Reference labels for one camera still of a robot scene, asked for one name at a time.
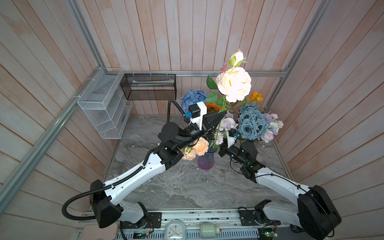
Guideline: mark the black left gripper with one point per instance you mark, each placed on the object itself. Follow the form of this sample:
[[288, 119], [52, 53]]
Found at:
[[208, 125]]

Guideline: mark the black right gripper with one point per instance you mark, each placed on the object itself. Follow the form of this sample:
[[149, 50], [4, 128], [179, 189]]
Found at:
[[223, 150]]

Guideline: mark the light blue rose bunch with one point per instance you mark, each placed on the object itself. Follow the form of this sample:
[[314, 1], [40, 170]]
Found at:
[[251, 122]]

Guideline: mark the white small-flower green bunch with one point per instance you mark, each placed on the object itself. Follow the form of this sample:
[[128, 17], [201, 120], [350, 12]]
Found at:
[[227, 123]]

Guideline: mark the blue purple glass vase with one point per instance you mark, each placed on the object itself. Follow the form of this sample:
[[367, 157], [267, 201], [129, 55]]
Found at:
[[207, 161]]

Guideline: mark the blue hydrangea flower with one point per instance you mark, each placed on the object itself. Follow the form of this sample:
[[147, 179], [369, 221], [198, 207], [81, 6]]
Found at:
[[192, 97]]

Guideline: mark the orange gerbera flower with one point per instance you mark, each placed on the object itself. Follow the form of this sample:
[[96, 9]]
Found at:
[[211, 107]]

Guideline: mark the yellow poppy flower stem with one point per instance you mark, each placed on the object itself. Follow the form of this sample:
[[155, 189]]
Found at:
[[254, 98]]

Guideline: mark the cream peony flower stem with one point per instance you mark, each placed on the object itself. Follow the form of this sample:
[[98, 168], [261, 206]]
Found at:
[[233, 82]]

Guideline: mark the peach rose flower bunch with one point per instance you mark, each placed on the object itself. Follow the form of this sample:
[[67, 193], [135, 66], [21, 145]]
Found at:
[[199, 148]]

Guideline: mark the pastel mixed flower bouquet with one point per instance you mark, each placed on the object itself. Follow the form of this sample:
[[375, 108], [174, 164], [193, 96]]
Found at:
[[273, 128]]

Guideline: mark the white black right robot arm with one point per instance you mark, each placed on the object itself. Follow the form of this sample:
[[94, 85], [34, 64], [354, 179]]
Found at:
[[310, 210]]

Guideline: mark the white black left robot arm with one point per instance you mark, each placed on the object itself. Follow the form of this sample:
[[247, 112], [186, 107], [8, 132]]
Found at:
[[106, 198]]

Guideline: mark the pale green cylinder device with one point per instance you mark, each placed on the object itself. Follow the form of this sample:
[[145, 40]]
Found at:
[[209, 231]]

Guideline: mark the white analog clock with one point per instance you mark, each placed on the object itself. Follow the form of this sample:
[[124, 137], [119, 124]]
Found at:
[[175, 230]]

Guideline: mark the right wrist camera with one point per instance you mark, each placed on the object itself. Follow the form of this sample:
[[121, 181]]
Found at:
[[232, 136]]

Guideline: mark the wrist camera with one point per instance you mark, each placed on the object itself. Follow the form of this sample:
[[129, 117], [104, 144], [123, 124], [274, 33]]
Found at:
[[232, 136], [196, 113]]

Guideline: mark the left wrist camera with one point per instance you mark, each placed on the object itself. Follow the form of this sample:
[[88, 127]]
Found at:
[[196, 113]]

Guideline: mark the black mesh wall basket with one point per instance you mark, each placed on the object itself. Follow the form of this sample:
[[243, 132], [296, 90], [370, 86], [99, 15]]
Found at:
[[149, 87]]

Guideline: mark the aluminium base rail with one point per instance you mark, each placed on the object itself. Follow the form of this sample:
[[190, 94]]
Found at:
[[194, 224]]

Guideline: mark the white wire mesh shelf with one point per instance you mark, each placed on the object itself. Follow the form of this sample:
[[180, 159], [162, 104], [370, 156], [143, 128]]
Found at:
[[104, 103]]

